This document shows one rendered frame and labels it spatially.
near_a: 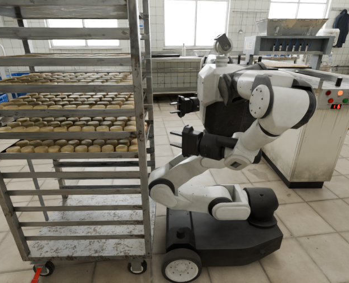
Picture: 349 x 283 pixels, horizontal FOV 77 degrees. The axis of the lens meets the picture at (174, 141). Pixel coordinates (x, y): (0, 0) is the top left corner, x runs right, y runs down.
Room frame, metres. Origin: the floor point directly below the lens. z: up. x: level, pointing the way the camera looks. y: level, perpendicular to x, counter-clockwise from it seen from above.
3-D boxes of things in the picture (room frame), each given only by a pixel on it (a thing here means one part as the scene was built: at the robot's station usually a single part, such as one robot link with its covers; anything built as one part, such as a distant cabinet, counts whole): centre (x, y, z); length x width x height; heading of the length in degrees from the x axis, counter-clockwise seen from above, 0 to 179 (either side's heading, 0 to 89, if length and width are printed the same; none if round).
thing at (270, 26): (2.35, -1.09, 1.25); 0.56 x 0.29 x 0.14; 91
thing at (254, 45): (2.35, -1.09, 1.01); 0.72 x 0.33 x 0.34; 91
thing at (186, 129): (0.74, -0.09, 0.77); 0.12 x 0.10 x 0.13; 61
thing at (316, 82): (2.46, -0.94, 0.87); 2.01 x 0.03 x 0.07; 1
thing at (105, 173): (0.80, 0.43, 0.60); 0.64 x 0.03 x 0.03; 91
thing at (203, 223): (1.01, -0.27, 0.19); 0.64 x 0.52 x 0.33; 91
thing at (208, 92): (1.01, -0.27, 0.89); 0.34 x 0.30 x 0.36; 1
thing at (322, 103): (1.48, -1.10, 0.77); 0.24 x 0.04 x 0.14; 91
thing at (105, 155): (0.80, 0.43, 0.69); 0.64 x 0.03 x 0.03; 91
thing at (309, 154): (1.84, -1.10, 0.45); 0.70 x 0.34 x 0.90; 1
